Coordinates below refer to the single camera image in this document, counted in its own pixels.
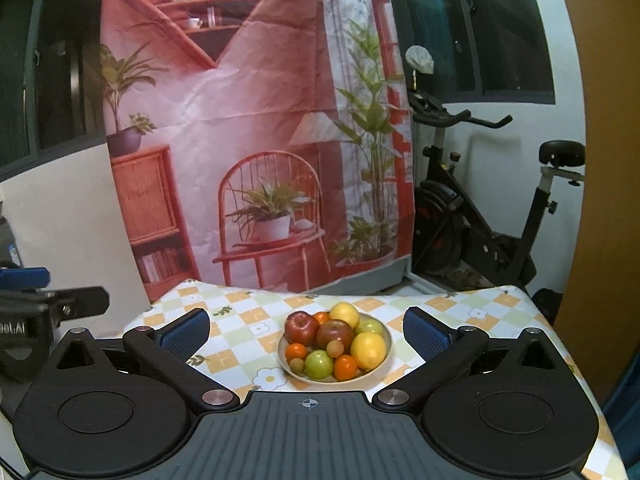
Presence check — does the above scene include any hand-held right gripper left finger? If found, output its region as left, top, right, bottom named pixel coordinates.
left=52, top=308, right=241, bottom=413

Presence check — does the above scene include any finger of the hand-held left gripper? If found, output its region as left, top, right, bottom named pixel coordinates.
left=0, top=286, right=111, bottom=323
left=0, top=267, right=51, bottom=288

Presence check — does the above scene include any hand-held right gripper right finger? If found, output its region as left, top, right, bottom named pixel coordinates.
left=372, top=306, right=571, bottom=413

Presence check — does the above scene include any yellow lemon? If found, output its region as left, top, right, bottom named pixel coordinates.
left=329, top=302, right=361, bottom=329
left=350, top=331, right=387, bottom=371

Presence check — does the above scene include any dark red apple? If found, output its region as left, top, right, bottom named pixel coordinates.
left=315, top=319, right=354, bottom=353

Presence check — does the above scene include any beige plate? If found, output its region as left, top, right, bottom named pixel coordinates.
left=278, top=312, right=392, bottom=386

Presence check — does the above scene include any checkered floral tablecloth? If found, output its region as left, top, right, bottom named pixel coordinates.
left=122, top=278, right=628, bottom=480

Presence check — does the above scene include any black exercise bike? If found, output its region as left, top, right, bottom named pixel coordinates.
left=405, top=87, right=586, bottom=291

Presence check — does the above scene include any teal curtain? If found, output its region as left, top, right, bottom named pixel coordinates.
left=602, top=355, right=640, bottom=480

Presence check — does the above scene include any dark window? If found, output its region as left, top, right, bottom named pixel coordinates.
left=395, top=0, right=556, bottom=106
left=0, top=0, right=106, bottom=171

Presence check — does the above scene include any orange wooden door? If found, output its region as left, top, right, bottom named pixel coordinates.
left=552, top=0, right=640, bottom=401

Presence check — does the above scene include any printed pink backdrop cloth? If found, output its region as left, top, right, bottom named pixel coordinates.
left=100, top=0, right=416, bottom=303

